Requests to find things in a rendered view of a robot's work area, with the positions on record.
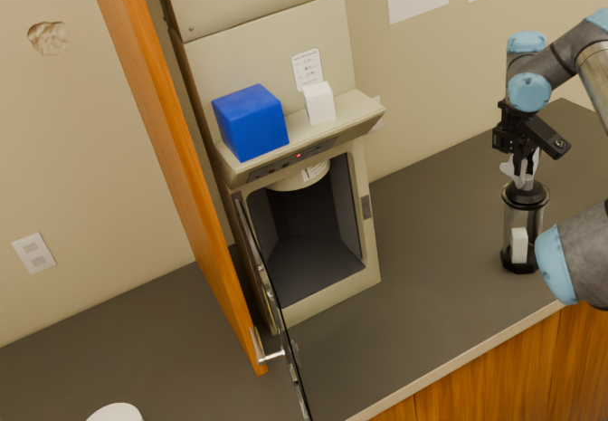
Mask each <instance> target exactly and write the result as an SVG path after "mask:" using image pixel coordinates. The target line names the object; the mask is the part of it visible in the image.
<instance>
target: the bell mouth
mask: <svg viewBox="0 0 608 421"><path fill-rule="evenodd" d="M329 167H330V160H329V159H328V160H325V161H323V162H321V163H318V164H317V165H315V166H312V167H308V168H306V169H304V170H301V171H300V172H298V173H295V174H293V175H291V176H288V177H285V178H283V179H281V180H278V181H276V182H274V183H271V184H269V185H267V186H265V187H266V188H268V189H271V190H276V191H291V190H297V189H301V188H304V187H308V186H310V185H312V184H314V183H316V182H318V181H319V180H320V179H321V178H323V176H325V175H326V174H327V172H328V170H329Z"/></svg>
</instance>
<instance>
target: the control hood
mask: <svg viewBox="0 0 608 421"><path fill-rule="evenodd" d="M333 99H334V105H335V111H336V116H337V119H336V120H331V121H328V122H324V123H320V124H317V125H312V126H311V125H310V122H309V118H308V116H307V112H306V109H303V110H299V111H297V112H294V113H292V114H290V115H288V116H285V117H284V119H285V123H286V127H287V131H288V136H289V140H290V144H288V145H286V146H283V147H281V148H277V149H275V150H273V151H271V152H268V153H266V154H263V155H261V156H258V157H257V158H253V159H251V160H248V161H246V162H243V163H240V161H239V160H238V159H237V158H236V157H235V155H234V154H233V153H232V152H231V150H229V149H228V148H227V146H226V145H225V144H224V143H223V142H222V141H220V142H218V143H215V145H214V147H215V150H216V153H217V157H218V159H219V162H220V165H221V169H222V171H223V176H224V179H225V183H226V185H227V186H228V187H229V189H231V190H234V189H235V188H237V187H241V186H244V185H246V182H247V179H248V177H249V175H250V172H252V171H254V170H257V169H259V168H261V167H265V166H268V165H269V164H271V163H274V162H276V161H279V160H281V159H284V158H286V157H289V156H291V155H294V154H296V153H298V152H301V151H302V150H305V149H307V148H311V147H313V146H316V145H317V144H320V143H322V142H324V141H327V140H329V139H332V138H335V137H337V136H339V135H340V136H339V137H338V139H337V140H336V141H335V143H334V144H333V145H332V147H331V148H334V147H336V146H339V145H341V144H344V143H346V142H348V141H350V140H352V139H356V138H358V137H361V136H363V135H365V134H367V132H368V131H369V130H370V129H371V128H373V127H374V125H375V124H376V123H377V122H378V121H379V120H380V119H381V118H382V117H383V116H384V114H385V112H386V108H385V107H384V106H382V105H381V104H379V103H377V102H376V101H374V100H372V99H371V98H369V97H368V96H366V95H365V94H364V93H363V92H361V91H359V90H357V89H354V90H352V91H348V92H345V93H343V94H340V95H338V96H336V97H334V98H333Z"/></svg>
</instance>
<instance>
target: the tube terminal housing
mask: <svg viewBox="0 0 608 421"><path fill-rule="evenodd" d="M167 31H168V34H169V37H170V41H171V44H172V46H173V49H174V52H175V55H176V59H177V63H178V66H179V69H180V72H181V74H182V77H183V80H184V83H185V88H186V91H187V94H188V97H189V100H190V102H191V105H192V108H193V112H194V115H195V119H196V122H197V125H198V128H199V130H200V134H201V137H202V140H203V143H204V147H205V150H206V153H207V157H208V159H209V162H210V165H211V168H212V171H213V174H214V179H215V182H216V185H217V187H218V190H219V193H220V197H221V199H222V202H223V207H224V210H225V213H226V215H227V219H228V222H229V225H230V227H231V230H232V233H233V238H234V241H235V244H236V247H237V250H238V253H239V255H240V258H241V261H242V267H243V269H244V272H245V275H246V278H247V281H248V284H249V287H250V290H251V293H252V297H253V300H254V303H255V306H256V309H257V311H258V313H259V314H260V315H261V317H262V319H263V321H264V322H265V324H266V326H267V327H268V329H269V331H270V332H271V335H272V336H274V335H275V332H274V330H273V327H272V325H270V322H269V319H268V316H267V312H266V310H265V307H264V304H263V300H262V297H261V293H260V289H259V286H258V283H257V280H256V277H255V274H254V271H253V268H252V263H251V260H250V256H249V254H248V251H247V248H246V244H245V242H244V239H243V236H242V230H241V227H240V225H239V221H238V218H237V215H236V213H235V209H234V206H233V201H232V197H231V194H233V193H235V192H237V191H240V190H241V192H242V198H243V201H244V204H245V207H246V210H247V214H248V217H249V219H250V223H251V226H252V231H253V234H254V237H255V239H256V242H257V244H258V241H257V238H256V234H255V232H254V228H253V225H252V220H251V217H250V213H249V210H248V206H247V204H246V198H247V196H248V195H249V194H250V193H251V192H252V191H254V190H257V189H259V188H262V187H265V186H267V185H269V184H271V183H274V182H276V181H278V180H281V179H283V178H285V177H288V176H291V175H293V174H295V173H298V172H300V171H301V170H304V169H306V168H308V167H312V166H315V165H317V164H318V163H321V162H323V161H325V160H328V159H330V158H333V157H335V156H338V155H340V154H342V153H345V152H346V153H347V159H348V165H349V171H350V177H351V183H352V189H353V196H354V201H355V208H356V219H357V225H358V232H359V237H360V243H361V250H362V255H363V258H362V261H361V260H360V259H359V258H358V259H359V260H360V261H361V262H362V263H363V264H364V265H365V266H366V268H365V269H364V270H362V271H360V272H358V273H355V274H353V275H351V276H349V277H347V278H346V279H344V280H342V281H340V282H337V283H335V284H333V285H331V286H329V287H327V288H326V289H324V290H322V291H320V292H316V293H314V294H312V295H310V296H309V297H307V298H305V299H303V300H301V301H298V302H296V303H294V304H292V305H290V306H289V307H287V308H285V309H282V310H281V311H282V314H283V318H284V320H285V324H286V327H287V329H288V328H290V327H292V326H294V325H296V324H298V323H300V322H302V321H304V320H306V319H308V318H310V317H312V316H314V315H316V314H318V313H320V312H322V311H324V310H326V309H328V308H330V307H332V306H334V305H336V304H338V303H340V302H342V301H344V300H346V299H348V298H350V297H352V296H353V295H355V294H357V293H359V292H361V291H363V290H365V289H367V288H369V287H371V286H373V285H375V284H377V283H379V282H381V277H380V270H379V263H378V256H377V249H376V241H375V229H374V221H373V214H372V207H371V200H370V193H369V185H368V179H367V172H366V158H365V152H364V144H363V137H362V136H361V137H358V138H356V139H352V140H350V141H348V142H346V143H344V144H341V145H339V146H336V147H334V148H331V149H329V150H326V151H324V152H322V153H319V154H317V155H315V156H313V157H311V158H307V159H305V160H302V161H300V162H298V163H296V164H294V165H291V166H289V167H285V168H284V169H281V170H279V171H276V172H274V173H272V174H269V175H268V176H266V177H262V178H259V179H257V180H255V181H252V182H251V183H248V184H246V185H244V186H241V187H237V188H235V189H234V190H231V189H229V187H228V186H227V185H226V183H225V179H224V176H223V171H222V169H221V165H220V162H219V159H218V157H217V153H216V150H215V147H214V145H215V143H218V142H220V141H223V140H222V137H221V133H220V130H219V127H218V124H217V121H216V117H215V115H214V109H213V106H212V100H215V99H218V98H221V97H223V96H225V95H228V94H231V93H233V92H236V91H239V90H242V89H245V88H248V87H250V86H252V85H255V84H257V83H259V84H261V85H262V86H263V87H264V88H265V89H267V90H268V91H269V92H270V93H271V94H273V95H274V96H275V97H276V98H277V99H278V100H280V102H281V106H282V110H283V114H284V117H285V116H288V115H290V114H292V113H294V112H297V111H299V110H303V109H306V108H305V103H304V98H303V93H302V92H301V93H299V94H297V89H296V84H295V80H294V74H293V70H292V65H291V60H290V57H291V55H294V54H296V53H301V52H304V51H307V50H308V49H311V48H314V47H317V46H318V48H319V53H320V59H321V64H322V70H323V75H324V81H327V82H328V85H329V87H330V89H331V90H332V93H333V98H334V97H336V96H338V95H340V94H343V93H345V92H348V91H352V90H354V89H355V88H356V83H355V75H354V69H353V62H352V54H351V47H350V41H349V33H348V26H347V13H346V6H345V0H310V1H308V2H305V3H302V4H299V5H294V6H292V7H289V8H286V9H283V10H280V11H278V12H275V13H272V14H267V15H265V16H262V17H259V18H256V19H253V20H251V21H248V22H245V23H242V24H237V25H236V26H233V27H230V28H227V29H224V30H222V31H219V32H216V33H211V34H208V35H206V36H203V37H200V38H197V39H195V40H193V41H190V42H187V43H183V42H182V41H181V39H180V37H179V36H178V34H177V33H176V31H175V29H174V28H173V26H172V28H168V29H167ZM365 195H369V202H370V208H371V216H372V217H370V218H368V219H366V220H365V221H364V217H363V211H362V205H361V198H360V197H362V196H365ZM258 246H259V245H258Z"/></svg>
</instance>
